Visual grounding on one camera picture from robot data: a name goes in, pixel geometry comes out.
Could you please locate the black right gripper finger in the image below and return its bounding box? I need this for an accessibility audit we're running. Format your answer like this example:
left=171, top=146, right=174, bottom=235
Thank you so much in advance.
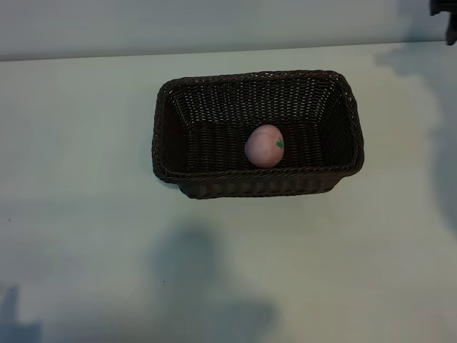
left=429, top=0, right=457, bottom=46

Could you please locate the pink peach with green leaf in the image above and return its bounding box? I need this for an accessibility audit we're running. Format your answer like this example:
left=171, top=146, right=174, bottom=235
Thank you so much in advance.
left=244, top=124, right=286, bottom=169

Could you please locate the dark brown wicker basket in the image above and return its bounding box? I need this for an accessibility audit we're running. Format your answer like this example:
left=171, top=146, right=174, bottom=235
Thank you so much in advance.
left=150, top=70, right=366, bottom=200

